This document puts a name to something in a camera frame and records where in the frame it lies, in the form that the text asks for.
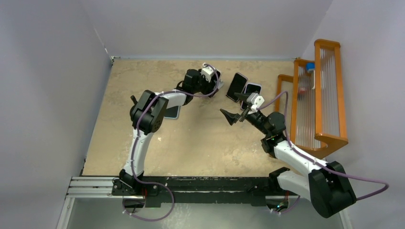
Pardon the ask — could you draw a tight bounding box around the purple cable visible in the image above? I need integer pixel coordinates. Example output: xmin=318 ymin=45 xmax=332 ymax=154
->
xmin=121 ymin=63 xmax=222 ymax=222
xmin=257 ymin=91 xmax=390 ymax=216

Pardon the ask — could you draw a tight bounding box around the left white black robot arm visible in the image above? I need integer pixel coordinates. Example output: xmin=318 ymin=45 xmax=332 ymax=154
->
xmin=119 ymin=63 xmax=223 ymax=195

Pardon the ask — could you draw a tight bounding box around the red black stamp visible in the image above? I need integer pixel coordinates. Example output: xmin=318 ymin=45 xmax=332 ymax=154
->
xmin=297 ymin=87 xmax=307 ymax=101

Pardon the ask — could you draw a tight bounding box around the orange wooden tiered rack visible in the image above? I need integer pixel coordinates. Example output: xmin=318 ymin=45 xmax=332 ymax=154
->
xmin=275 ymin=39 xmax=348 ymax=159

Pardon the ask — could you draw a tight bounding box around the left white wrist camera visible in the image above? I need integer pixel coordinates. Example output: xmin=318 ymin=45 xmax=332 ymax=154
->
xmin=201 ymin=63 xmax=216 ymax=82

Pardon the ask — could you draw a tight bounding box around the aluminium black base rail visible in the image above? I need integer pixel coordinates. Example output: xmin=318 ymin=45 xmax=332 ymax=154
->
xmin=57 ymin=159 xmax=353 ymax=229

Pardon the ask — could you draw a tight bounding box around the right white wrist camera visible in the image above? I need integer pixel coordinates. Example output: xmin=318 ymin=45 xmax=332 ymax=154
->
xmin=246 ymin=93 xmax=265 ymax=115

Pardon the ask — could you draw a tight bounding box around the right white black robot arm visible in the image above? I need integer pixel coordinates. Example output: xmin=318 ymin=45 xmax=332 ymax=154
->
xmin=220 ymin=93 xmax=357 ymax=218

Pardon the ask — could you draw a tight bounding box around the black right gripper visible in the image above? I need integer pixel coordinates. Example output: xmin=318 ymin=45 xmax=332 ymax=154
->
xmin=220 ymin=93 xmax=271 ymax=136

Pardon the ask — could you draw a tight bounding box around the silver metal phone stand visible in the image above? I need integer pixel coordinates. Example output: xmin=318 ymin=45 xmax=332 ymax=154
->
xmin=216 ymin=81 xmax=224 ymax=90

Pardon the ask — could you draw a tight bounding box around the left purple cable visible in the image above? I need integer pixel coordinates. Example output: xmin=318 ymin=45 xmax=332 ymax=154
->
xmin=121 ymin=63 xmax=222 ymax=222

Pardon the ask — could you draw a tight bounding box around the purple case phone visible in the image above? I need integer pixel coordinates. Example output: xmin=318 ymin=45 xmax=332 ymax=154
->
xmin=226 ymin=72 xmax=248 ymax=102

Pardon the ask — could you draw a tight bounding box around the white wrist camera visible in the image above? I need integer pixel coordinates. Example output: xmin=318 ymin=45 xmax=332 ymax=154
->
xmin=201 ymin=63 xmax=216 ymax=82
xmin=246 ymin=93 xmax=265 ymax=115

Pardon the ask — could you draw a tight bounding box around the lilac case phone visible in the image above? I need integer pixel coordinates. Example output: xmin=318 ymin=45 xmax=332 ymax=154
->
xmin=240 ymin=83 xmax=262 ymax=110

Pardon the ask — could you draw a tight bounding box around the blue case phone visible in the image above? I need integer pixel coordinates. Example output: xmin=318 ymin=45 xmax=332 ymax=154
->
xmin=164 ymin=106 xmax=180 ymax=120

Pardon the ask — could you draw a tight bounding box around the white case phone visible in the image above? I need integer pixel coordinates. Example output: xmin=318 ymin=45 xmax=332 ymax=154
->
xmin=211 ymin=66 xmax=222 ymax=88

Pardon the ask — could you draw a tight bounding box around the black round base phone stand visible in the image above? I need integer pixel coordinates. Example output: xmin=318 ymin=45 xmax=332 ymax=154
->
xmin=130 ymin=95 xmax=138 ymax=110

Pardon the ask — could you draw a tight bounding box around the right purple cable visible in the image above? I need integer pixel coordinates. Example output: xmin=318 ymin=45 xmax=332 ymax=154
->
xmin=257 ymin=91 xmax=390 ymax=216

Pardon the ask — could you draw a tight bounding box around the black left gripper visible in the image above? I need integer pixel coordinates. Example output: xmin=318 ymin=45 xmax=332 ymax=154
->
xmin=192 ymin=70 xmax=217 ymax=98

